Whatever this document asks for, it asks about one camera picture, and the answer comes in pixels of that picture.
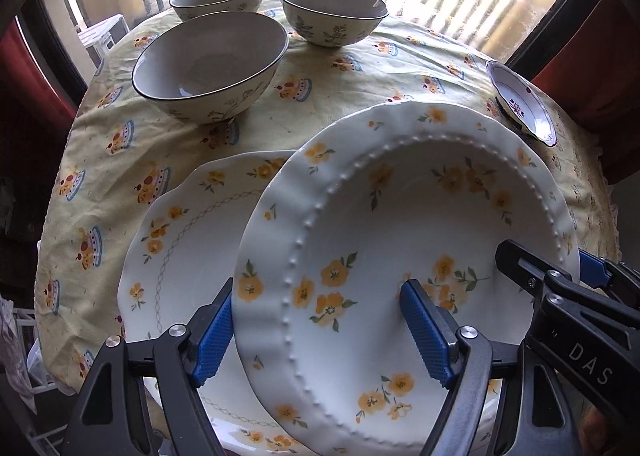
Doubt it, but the white wire rack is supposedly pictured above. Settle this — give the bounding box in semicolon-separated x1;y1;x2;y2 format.
10;306;71;456

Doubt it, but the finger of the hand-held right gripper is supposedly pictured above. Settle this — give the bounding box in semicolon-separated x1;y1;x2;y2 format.
495;240;573;297
579;248;640;297

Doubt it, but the white lattice yellow-flower plate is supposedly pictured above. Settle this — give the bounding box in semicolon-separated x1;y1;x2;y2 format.
117;150;501;456

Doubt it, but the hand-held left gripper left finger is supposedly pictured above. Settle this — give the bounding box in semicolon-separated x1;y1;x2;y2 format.
62;277;236;456

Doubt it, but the small white red-flower dish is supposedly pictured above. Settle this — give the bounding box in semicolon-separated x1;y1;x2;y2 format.
485;60;558;147

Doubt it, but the white beaded yellow-flower plate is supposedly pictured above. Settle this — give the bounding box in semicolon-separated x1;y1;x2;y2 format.
232;98;582;454

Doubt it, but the white air conditioner unit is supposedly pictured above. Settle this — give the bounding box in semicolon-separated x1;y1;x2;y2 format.
77;14;131;67

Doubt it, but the yellow printed tablecloth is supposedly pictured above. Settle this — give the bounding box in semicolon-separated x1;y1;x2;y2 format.
34;0;623;456

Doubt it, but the red curtain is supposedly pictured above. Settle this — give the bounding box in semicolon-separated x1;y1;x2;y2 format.
0;18;76;177
530;0;640;187

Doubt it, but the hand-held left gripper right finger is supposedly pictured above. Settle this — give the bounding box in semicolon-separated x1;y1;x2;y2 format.
399;278;583;456

